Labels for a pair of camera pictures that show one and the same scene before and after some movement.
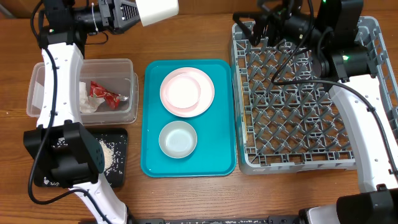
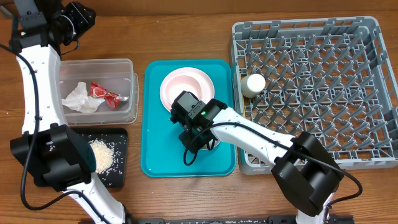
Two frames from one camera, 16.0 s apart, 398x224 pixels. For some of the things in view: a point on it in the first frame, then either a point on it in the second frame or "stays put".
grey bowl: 178,139 -> 219,137
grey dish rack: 287,120 stays put
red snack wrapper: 112,100 stays put
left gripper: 124,24 -> 76,10
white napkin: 87,104 stays put
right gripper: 272,16 -> 193,146
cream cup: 152,11 -> 252,84
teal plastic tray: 215,155 stays put
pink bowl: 183,90 stays put
